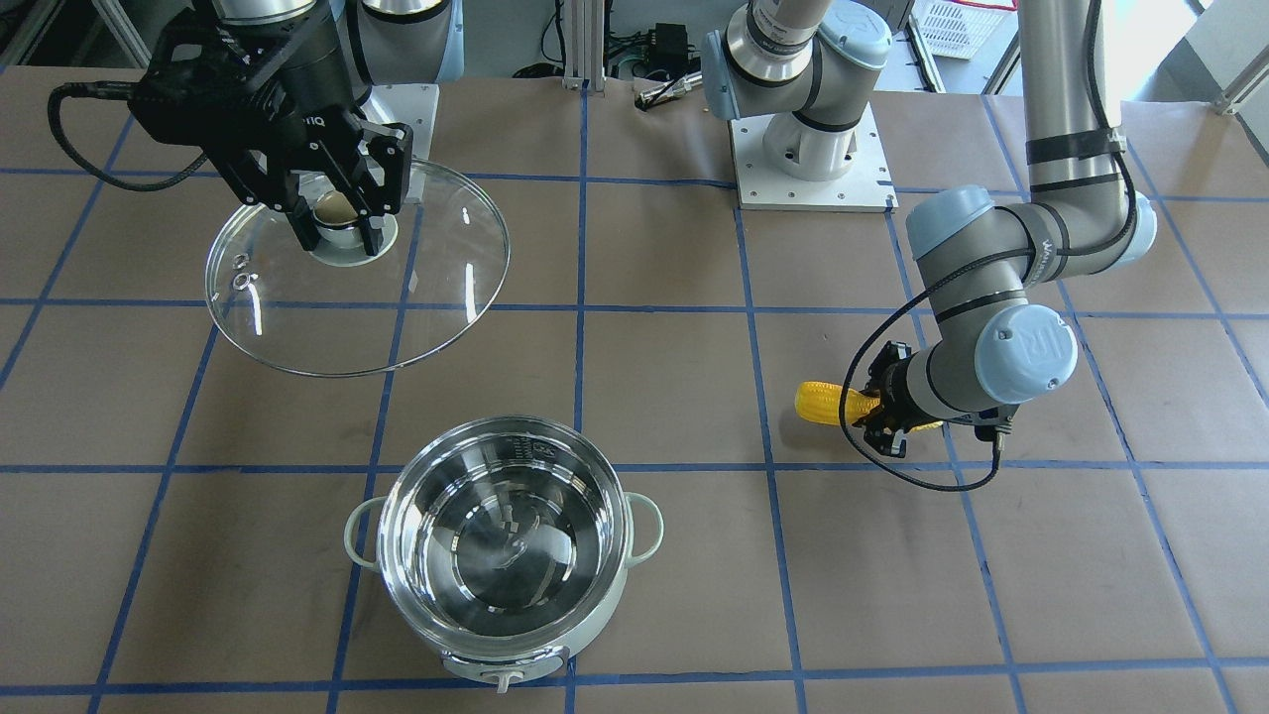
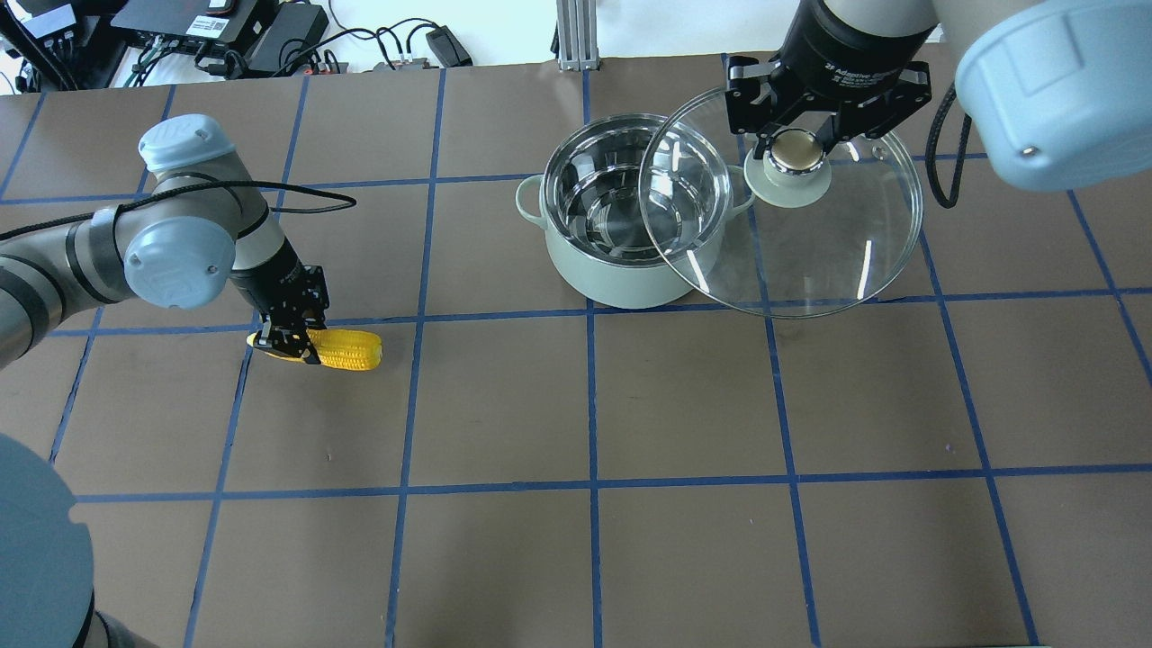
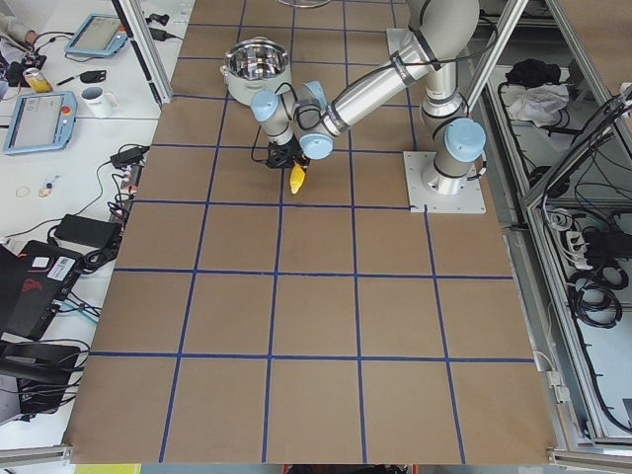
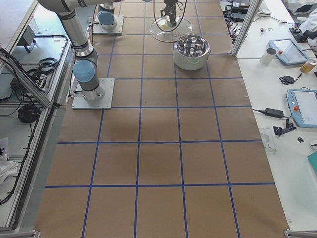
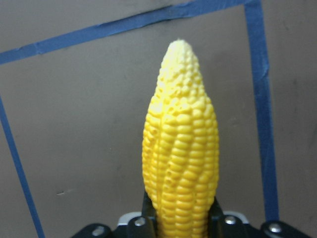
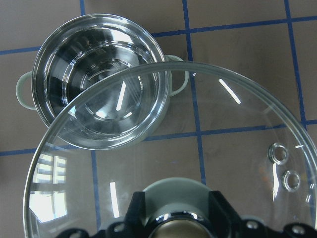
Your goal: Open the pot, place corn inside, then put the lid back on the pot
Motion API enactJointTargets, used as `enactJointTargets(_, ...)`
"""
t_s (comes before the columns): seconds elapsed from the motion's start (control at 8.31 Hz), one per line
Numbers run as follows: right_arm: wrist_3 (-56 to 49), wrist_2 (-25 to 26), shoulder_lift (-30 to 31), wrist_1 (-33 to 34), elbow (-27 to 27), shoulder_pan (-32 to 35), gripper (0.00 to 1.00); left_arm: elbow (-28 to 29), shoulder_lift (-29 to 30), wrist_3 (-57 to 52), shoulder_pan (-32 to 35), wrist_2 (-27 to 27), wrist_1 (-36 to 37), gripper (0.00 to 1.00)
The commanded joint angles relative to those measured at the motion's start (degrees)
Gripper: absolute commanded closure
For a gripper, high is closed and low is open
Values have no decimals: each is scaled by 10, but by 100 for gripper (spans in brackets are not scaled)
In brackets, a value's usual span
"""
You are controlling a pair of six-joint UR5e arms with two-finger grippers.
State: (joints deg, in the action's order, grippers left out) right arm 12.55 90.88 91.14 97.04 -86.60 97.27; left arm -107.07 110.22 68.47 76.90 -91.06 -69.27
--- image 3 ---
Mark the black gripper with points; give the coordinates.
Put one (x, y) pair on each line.
(290, 149)

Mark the yellow corn cob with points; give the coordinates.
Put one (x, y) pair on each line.
(297, 178)

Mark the glass pot lid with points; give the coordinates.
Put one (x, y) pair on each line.
(304, 4)

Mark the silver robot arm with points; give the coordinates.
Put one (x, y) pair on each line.
(301, 124)

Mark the white cooking pot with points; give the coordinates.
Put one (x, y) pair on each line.
(253, 65)

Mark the black power adapter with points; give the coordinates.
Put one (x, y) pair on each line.
(130, 156)

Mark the brown paper mat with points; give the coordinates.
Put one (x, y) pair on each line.
(247, 324)

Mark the power strip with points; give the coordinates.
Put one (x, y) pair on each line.
(126, 180)

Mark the white mug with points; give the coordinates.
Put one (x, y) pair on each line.
(102, 104)

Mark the large black power brick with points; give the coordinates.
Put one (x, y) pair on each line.
(86, 231)

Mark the upper blue teach pendant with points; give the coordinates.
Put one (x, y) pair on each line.
(101, 35)

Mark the blue teach pendant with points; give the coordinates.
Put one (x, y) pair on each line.
(41, 122)
(101, 35)

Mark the white crumpled cloth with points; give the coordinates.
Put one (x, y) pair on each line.
(542, 105)

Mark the black cloth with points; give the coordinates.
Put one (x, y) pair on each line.
(532, 73)

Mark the black pen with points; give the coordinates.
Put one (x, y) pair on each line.
(66, 80)

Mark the lower blue teach pendant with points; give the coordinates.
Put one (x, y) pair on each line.
(41, 122)

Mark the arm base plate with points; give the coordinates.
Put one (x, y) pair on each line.
(406, 45)
(430, 191)

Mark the aluminium frame post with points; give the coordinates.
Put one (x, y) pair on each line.
(134, 23)

